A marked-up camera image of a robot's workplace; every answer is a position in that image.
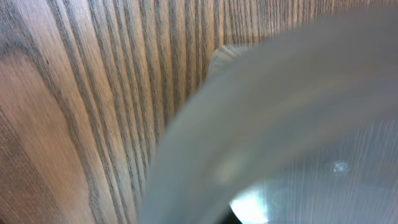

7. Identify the clear plastic container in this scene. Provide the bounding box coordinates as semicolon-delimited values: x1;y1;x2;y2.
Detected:
139;6;397;223

